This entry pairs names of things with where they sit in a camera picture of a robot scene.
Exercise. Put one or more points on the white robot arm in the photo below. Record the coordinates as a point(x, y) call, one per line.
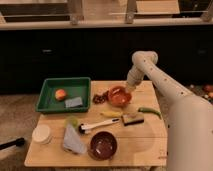
point(190, 132)

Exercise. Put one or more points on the red orange bowl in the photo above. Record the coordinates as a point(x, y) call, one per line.
point(118, 97)

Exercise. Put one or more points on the dark brown bowl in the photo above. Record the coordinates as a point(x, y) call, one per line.
point(103, 146)

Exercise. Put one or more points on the yellow banana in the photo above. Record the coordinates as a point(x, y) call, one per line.
point(111, 114)

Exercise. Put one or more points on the grey sponge in tray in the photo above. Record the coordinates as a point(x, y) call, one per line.
point(74, 102)

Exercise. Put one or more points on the green chili pepper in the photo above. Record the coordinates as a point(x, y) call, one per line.
point(150, 110)

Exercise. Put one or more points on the red orange apple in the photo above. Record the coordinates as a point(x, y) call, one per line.
point(60, 94)

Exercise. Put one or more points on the white black dish brush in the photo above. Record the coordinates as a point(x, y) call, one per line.
point(86, 128)

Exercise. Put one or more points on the green lime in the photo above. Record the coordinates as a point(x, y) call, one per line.
point(71, 120)

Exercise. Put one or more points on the green plastic tray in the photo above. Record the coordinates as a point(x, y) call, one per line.
point(74, 87)

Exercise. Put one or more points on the light blue cloth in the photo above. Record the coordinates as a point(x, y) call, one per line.
point(72, 141)

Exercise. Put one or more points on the red fruits on floor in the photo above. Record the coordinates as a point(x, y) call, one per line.
point(209, 90)

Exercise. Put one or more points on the black handle at left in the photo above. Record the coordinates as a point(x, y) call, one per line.
point(18, 142)

